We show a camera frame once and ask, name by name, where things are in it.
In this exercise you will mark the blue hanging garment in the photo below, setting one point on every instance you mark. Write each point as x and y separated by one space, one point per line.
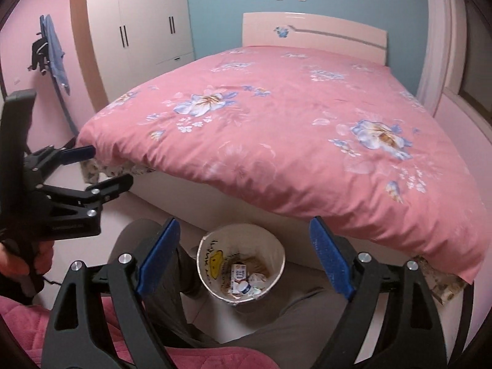
55 57

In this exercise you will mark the white and blue milk carton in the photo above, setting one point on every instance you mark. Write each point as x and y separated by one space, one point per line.
240 276

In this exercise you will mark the floral patterned bedsheet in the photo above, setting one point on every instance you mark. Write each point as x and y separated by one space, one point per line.
92 171

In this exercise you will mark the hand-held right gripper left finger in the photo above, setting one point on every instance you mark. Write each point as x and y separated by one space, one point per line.
159 253

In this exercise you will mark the white bed base panel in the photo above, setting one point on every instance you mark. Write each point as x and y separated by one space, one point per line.
215 203

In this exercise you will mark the pink floral blanket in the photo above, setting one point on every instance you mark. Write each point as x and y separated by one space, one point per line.
288 153

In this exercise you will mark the brown crumpled paper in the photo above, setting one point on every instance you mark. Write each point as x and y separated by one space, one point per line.
257 263

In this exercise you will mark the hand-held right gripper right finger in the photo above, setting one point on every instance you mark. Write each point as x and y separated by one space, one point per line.
330 257

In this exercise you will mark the pale curtain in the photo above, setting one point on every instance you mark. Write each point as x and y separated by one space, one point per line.
438 46

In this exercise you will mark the person's left hand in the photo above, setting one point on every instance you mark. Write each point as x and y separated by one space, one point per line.
11 265

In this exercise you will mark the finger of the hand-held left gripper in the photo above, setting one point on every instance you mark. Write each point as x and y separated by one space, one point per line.
115 184
78 153

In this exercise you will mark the black hanging item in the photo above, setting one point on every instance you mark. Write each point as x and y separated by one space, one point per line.
38 52

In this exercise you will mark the white smiley waste bin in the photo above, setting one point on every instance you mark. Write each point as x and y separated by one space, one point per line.
250 234

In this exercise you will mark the white yogurt cup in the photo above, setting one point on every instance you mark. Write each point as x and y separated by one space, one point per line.
259 280

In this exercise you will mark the white wardrobe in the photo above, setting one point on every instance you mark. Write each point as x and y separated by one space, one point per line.
142 27

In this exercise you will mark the pale pink bed headboard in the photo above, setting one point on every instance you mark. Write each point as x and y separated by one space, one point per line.
326 30

